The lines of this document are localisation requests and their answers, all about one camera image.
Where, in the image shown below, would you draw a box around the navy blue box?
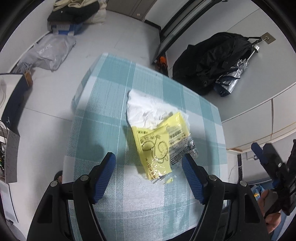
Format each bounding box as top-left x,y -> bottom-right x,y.
1,73 -> 30,129

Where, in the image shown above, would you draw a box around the grey plastic mailer bag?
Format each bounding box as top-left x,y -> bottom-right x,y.
12,34 -> 76,74

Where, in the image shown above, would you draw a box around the yellow snack wrapper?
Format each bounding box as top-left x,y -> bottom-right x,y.
132,113 -> 198,184

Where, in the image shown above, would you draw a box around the white cabinet doors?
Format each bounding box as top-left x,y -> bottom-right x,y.
222,83 -> 295,153

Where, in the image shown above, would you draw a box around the black backpack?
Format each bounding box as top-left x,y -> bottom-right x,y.
173,32 -> 252,95

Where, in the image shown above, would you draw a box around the pile of clothes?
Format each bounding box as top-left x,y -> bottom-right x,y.
47,0 -> 107,24

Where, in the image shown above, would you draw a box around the right hand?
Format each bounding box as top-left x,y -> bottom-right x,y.
257,190 -> 281,234

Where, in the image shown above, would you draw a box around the silver folded umbrella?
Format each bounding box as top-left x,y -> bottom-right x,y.
214,39 -> 262,97

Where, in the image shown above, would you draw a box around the blue white shoebox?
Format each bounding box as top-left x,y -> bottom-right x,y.
49,22 -> 83,36

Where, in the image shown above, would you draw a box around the brown door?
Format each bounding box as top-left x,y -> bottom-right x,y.
106,0 -> 157,21

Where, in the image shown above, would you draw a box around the wall hook plate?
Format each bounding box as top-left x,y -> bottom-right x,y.
261,32 -> 276,44

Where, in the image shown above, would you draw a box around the white charging cable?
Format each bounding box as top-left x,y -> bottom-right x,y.
227,152 -> 255,183

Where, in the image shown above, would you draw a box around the white tissue bag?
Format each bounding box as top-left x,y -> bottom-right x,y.
126,89 -> 190,130

